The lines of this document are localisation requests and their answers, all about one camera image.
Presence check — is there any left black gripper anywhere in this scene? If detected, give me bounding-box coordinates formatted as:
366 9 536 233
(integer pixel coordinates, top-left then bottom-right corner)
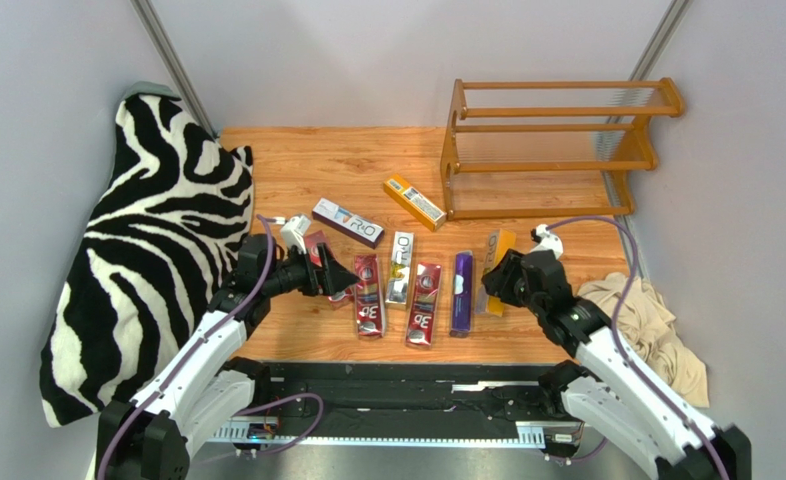
262 242 359 298

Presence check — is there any orange white R.O.C.S. toothpaste box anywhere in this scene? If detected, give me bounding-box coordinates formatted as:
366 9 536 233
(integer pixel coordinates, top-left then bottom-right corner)
475 229 517 317

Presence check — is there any silver yellow R.O.C.S. toothpaste box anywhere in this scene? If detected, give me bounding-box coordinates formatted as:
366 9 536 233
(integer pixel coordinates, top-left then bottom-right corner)
385 231 415 309

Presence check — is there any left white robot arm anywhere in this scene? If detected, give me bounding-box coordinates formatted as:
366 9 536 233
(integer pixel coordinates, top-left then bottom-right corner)
94 234 360 479

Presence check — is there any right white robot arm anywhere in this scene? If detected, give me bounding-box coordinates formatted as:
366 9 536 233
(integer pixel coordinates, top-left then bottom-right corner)
482 250 752 479

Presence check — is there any orange wooden shelf rack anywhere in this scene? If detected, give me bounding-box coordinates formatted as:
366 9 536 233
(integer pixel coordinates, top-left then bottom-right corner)
439 77 686 221

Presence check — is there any small red toothpaste box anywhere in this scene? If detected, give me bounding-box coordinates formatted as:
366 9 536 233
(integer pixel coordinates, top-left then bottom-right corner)
304 230 353 310

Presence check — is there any red 3D toothpaste box left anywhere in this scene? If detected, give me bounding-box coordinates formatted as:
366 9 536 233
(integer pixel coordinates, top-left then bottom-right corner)
353 254 386 339

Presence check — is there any red 3d toothpaste box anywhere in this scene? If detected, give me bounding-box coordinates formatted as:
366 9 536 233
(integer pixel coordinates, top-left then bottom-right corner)
353 254 386 339
405 262 442 348

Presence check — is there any purple white R.O.C.S. toothpaste box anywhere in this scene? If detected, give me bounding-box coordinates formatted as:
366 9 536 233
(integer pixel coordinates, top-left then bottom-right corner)
312 198 385 249

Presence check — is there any red 3D toothpaste box right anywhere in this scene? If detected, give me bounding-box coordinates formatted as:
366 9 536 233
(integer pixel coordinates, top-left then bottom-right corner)
405 262 442 348

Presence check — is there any beige crumpled cloth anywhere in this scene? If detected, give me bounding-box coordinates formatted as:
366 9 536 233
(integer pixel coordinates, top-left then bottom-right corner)
578 272 710 409

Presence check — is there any zebra pattern cushion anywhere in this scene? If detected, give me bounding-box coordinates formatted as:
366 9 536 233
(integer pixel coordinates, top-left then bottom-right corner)
38 90 255 428

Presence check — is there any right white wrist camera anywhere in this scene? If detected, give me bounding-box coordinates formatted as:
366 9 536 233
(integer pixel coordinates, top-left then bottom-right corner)
529 224 564 260

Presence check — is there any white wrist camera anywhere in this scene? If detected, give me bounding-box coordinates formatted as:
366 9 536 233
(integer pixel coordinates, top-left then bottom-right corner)
529 224 564 260
280 213 312 254

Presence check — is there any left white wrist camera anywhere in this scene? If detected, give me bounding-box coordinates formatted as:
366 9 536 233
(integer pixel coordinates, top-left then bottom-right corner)
280 213 312 254

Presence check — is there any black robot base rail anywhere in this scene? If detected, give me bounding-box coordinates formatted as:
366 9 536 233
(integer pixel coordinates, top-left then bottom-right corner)
212 361 584 457

